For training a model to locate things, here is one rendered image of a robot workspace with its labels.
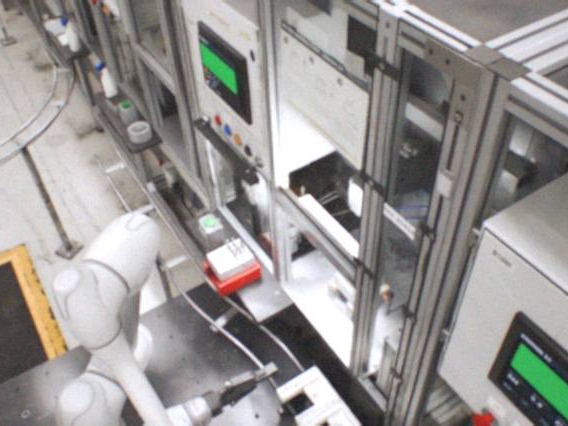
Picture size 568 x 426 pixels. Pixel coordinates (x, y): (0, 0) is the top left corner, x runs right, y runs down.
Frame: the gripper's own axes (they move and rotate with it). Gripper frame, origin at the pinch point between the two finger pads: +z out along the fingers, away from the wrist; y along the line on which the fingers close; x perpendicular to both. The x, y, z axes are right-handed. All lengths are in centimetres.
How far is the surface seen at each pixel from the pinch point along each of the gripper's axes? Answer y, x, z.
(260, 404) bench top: -19.9, 1.0, -2.8
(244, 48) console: 87, 32, 20
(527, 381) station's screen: 71, -61, 17
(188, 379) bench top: -19.9, 22.3, -18.7
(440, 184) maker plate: 91, -33, 21
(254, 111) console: 70, 30, 20
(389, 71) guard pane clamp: 106, -18, 20
